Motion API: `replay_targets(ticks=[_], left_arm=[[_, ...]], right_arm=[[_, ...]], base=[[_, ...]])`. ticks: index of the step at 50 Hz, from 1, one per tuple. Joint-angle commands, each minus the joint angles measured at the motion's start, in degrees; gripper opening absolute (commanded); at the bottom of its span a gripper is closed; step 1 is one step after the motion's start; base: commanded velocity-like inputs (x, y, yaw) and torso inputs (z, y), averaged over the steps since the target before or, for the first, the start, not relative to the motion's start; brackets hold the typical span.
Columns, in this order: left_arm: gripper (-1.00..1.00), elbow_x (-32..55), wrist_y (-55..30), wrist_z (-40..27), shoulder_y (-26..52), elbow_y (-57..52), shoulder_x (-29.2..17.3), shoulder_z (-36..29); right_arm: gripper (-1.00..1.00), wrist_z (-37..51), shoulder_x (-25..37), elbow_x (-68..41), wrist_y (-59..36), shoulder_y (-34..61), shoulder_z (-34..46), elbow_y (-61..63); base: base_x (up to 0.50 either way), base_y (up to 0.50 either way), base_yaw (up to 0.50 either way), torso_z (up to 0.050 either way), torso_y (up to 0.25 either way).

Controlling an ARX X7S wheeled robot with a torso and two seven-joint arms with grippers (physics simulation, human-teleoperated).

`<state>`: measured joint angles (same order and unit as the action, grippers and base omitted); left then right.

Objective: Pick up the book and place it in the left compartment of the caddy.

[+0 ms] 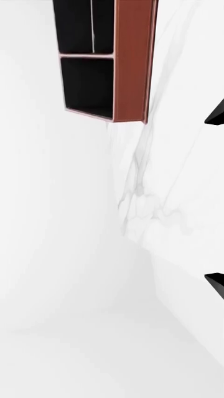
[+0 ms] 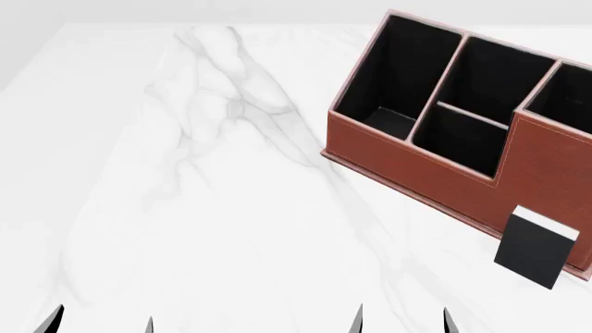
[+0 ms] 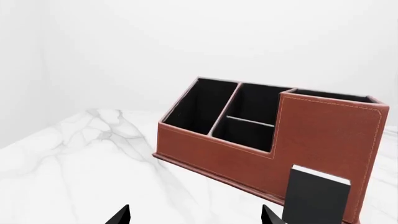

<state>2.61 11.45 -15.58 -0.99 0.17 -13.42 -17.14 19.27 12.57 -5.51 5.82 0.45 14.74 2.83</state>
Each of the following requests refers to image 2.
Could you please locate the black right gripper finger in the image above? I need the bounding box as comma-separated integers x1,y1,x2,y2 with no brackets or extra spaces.
347,302,364,333
442,306,461,333

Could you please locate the brown leather desk caddy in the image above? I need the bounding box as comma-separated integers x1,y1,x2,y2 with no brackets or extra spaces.
320,8,592,283

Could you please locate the black rectangular card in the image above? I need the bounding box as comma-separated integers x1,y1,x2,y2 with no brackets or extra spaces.
493,204,581,291

